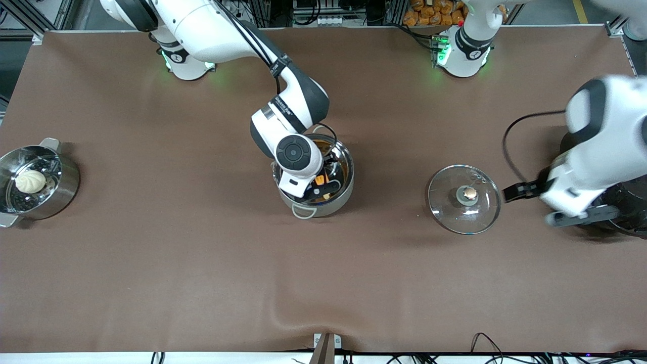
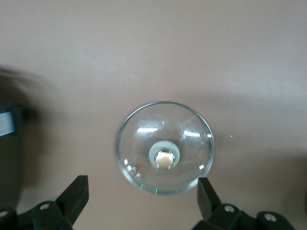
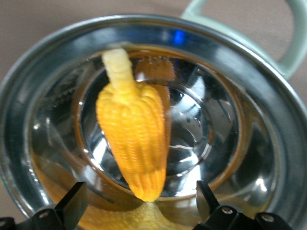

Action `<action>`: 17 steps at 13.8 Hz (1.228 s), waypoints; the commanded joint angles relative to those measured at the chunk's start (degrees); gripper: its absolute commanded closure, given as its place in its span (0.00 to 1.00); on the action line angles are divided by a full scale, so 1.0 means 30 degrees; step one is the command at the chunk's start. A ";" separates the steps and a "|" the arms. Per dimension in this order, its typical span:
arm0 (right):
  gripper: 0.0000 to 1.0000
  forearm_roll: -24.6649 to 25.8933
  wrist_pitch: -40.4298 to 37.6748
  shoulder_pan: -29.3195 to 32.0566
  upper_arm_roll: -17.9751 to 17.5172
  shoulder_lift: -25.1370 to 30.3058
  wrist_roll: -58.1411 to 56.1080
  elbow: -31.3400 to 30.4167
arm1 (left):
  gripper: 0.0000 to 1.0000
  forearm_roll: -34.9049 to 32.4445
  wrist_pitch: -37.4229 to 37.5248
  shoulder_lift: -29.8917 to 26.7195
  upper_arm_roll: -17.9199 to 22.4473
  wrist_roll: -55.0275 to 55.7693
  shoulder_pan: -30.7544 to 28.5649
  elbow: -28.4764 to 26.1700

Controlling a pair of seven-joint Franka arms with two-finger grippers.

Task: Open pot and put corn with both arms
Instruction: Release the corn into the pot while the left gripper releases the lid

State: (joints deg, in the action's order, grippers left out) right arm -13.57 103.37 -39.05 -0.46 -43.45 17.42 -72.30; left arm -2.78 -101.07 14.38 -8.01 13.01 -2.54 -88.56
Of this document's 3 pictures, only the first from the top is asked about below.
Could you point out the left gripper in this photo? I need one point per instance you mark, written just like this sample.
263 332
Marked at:
532 189

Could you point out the white power strip with plugs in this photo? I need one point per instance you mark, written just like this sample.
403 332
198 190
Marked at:
240 10

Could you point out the white steamed bun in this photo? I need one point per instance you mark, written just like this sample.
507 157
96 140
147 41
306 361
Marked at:
30 181

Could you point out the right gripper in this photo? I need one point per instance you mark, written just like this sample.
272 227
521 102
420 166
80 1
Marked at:
329 169

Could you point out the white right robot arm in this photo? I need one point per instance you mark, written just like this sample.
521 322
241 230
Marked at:
217 30

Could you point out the stainless steel steamer pot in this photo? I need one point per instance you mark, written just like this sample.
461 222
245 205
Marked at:
68 184

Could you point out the metal table clamp bracket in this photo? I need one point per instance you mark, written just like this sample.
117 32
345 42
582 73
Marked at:
326 346

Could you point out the black rice cooker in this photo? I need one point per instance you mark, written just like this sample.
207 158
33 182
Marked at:
629 207

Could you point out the brown table cloth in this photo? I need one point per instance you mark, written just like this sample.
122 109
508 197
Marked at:
323 278

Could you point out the bag of orange fruit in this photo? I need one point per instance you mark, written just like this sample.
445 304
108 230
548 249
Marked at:
434 14

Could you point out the glass pot lid with knob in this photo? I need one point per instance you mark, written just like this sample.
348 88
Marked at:
455 217

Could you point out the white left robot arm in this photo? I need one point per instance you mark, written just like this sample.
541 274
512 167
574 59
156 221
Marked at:
606 131

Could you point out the white multi-socket strip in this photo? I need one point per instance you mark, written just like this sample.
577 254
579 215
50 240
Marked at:
323 21

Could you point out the perforated steel steamer tray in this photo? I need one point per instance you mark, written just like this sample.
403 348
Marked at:
48 169

